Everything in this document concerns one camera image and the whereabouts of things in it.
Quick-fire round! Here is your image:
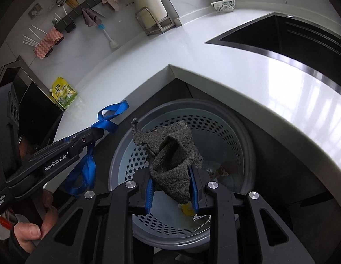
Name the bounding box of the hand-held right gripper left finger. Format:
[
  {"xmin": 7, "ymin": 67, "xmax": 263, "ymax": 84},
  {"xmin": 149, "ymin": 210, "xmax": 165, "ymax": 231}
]
[{"xmin": 24, "ymin": 170, "xmax": 154, "ymax": 264}]

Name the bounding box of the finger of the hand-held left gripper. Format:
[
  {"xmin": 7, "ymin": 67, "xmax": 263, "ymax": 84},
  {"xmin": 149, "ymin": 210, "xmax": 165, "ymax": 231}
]
[
  {"xmin": 63, "ymin": 128, "xmax": 105, "ymax": 147},
  {"xmin": 70, "ymin": 137, "xmax": 101, "ymax": 157}
]

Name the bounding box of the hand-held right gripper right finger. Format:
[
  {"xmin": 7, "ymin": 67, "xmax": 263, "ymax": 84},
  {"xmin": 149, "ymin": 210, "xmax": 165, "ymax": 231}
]
[{"xmin": 188, "ymin": 166, "xmax": 320, "ymax": 264}]

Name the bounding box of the blue lanyard strap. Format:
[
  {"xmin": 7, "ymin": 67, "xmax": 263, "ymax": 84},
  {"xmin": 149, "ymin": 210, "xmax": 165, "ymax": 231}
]
[{"xmin": 62, "ymin": 100, "xmax": 130, "ymax": 197}]

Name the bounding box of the dark grey cloth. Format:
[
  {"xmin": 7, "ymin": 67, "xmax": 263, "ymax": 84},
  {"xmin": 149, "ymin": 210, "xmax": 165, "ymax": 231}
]
[{"xmin": 131, "ymin": 118, "xmax": 203, "ymax": 204}]

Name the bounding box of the grey perforated waste basket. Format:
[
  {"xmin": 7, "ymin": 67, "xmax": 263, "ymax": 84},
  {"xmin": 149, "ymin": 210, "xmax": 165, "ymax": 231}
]
[{"xmin": 108, "ymin": 98, "xmax": 256, "ymax": 253}]

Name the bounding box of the person's left hand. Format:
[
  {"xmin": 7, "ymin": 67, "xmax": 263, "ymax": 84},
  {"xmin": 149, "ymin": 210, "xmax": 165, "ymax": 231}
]
[{"xmin": 13, "ymin": 190, "xmax": 59, "ymax": 249}]

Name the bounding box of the yellow green seasoning pouch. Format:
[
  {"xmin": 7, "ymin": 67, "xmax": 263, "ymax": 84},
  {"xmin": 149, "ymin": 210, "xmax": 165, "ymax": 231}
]
[{"xmin": 49, "ymin": 76, "xmax": 78, "ymax": 110}]

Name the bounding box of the black kitchen appliance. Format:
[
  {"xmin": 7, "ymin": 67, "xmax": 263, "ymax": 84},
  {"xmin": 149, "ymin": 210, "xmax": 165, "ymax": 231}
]
[{"xmin": 0, "ymin": 56, "xmax": 65, "ymax": 143}]

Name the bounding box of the small red object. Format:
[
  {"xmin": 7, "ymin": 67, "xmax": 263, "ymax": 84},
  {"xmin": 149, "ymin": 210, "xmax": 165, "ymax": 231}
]
[{"xmin": 0, "ymin": 216, "xmax": 17, "ymax": 229}]

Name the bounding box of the blue white bottle brush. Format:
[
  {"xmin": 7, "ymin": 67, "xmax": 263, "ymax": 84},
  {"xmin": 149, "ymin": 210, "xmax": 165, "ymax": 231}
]
[{"xmin": 97, "ymin": 23, "xmax": 119, "ymax": 50}]

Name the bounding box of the pink wavy dish cloth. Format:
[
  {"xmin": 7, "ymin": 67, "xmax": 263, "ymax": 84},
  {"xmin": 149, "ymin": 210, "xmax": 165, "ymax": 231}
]
[{"xmin": 34, "ymin": 27, "xmax": 64, "ymax": 59}]

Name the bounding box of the bundle of white sticks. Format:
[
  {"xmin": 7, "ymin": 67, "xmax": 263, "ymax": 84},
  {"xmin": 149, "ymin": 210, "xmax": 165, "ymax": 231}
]
[{"xmin": 22, "ymin": 25, "xmax": 47, "ymax": 47}]

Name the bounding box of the brown hanging cloth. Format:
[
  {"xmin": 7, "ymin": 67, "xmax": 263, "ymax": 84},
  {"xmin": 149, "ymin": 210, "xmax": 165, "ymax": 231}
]
[{"xmin": 82, "ymin": 8, "xmax": 102, "ymax": 27}]

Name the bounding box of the metal cutting board rack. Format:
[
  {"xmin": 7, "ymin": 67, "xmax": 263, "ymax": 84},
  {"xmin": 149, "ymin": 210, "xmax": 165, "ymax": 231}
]
[{"xmin": 135, "ymin": 6, "xmax": 176, "ymax": 36}]

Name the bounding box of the black kitchen sink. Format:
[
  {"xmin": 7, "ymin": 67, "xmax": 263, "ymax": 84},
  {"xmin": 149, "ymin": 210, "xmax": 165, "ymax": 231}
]
[{"xmin": 205, "ymin": 12, "xmax": 341, "ymax": 88}]

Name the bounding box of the white blue patterned bowl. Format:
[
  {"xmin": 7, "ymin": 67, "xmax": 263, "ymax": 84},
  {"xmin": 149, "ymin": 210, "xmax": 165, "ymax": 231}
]
[{"xmin": 211, "ymin": 0, "xmax": 235, "ymax": 13}]

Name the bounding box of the black wall hook rail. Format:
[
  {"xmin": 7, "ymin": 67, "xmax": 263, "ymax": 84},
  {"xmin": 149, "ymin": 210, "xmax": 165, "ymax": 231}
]
[{"xmin": 54, "ymin": 0, "xmax": 125, "ymax": 33}]

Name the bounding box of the grey wall socket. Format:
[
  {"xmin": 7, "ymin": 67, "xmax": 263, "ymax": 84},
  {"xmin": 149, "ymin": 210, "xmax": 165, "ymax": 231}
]
[{"xmin": 28, "ymin": 2, "xmax": 42, "ymax": 20}]

